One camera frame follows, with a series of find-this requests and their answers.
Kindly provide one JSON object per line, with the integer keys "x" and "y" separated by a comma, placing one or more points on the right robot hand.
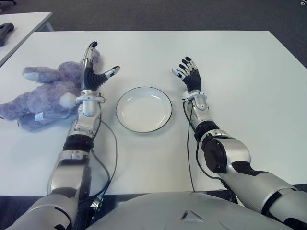
{"x": 193, "y": 81}

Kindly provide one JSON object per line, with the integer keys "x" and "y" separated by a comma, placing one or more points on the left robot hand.
{"x": 90, "y": 79}

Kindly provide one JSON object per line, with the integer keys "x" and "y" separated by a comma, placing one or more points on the purple plush bunny doll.
{"x": 48, "y": 95}

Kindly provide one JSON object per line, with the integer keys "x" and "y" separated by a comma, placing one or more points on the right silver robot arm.
{"x": 235, "y": 148}

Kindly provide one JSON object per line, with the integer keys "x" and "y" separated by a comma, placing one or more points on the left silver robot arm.
{"x": 72, "y": 167}

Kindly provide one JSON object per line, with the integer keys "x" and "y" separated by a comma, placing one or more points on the white plate black rim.
{"x": 144, "y": 110}

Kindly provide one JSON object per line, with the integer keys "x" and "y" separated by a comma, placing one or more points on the white side table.
{"x": 28, "y": 21}

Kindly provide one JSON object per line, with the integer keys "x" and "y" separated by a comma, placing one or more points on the black remote controller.
{"x": 4, "y": 31}

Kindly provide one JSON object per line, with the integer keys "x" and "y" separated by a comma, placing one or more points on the metal table clamp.
{"x": 97, "y": 202}

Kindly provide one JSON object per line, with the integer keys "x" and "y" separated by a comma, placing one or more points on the grey robot torso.
{"x": 168, "y": 210}

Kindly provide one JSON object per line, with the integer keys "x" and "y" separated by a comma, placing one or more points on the white background object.
{"x": 303, "y": 3}

